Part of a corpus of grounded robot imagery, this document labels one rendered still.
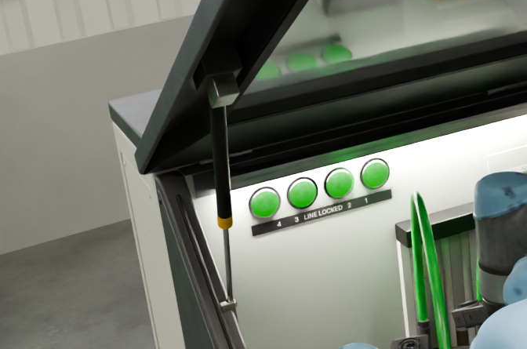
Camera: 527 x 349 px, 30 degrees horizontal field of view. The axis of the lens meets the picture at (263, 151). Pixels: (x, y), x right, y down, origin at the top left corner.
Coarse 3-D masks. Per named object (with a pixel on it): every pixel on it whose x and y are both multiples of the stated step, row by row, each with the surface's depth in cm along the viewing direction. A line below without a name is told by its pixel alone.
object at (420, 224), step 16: (416, 192) 130; (416, 208) 125; (416, 224) 141; (416, 240) 143; (432, 240) 119; (416, 256) 145; (432, 256) 117; (416, 272) 146; (432, 272) 116; (416, 288) 148; (432, 288) 115; (448, 336) 112
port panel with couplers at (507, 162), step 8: (504, 152) 157; (512, 152) 157; (520, 152) 158; (488, 160) 156; (496, 160) 157; (504, 160) 157; (512, 160) 158; (520, 160) 158; (488, 168) 156; (496, 168) 157; (504, 168) 157; (512, 168) 158; (520, 168) 158
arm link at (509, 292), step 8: (520, 264) 102; (512, 272) 102; (520, 272) 100; (512, 280) 101; (520, 280) 100; (504, 288) 102; (512, 288) 101; (520, 288) 100; (504, 296) 102; (512, 296) 101; (520, 296) 101
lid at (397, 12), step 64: (256, 0) 92; (320, 0) 92; (384, 0) 98; (448, 0) 105; (512, 0) 113; (192, 64) 96; (256, 64) 100; (320, 64) 115; (384, 64) 125; (448, 64) 134; (512, 64) 141; (192, 128) 129; (256, 128) 131; (320, 128) 145
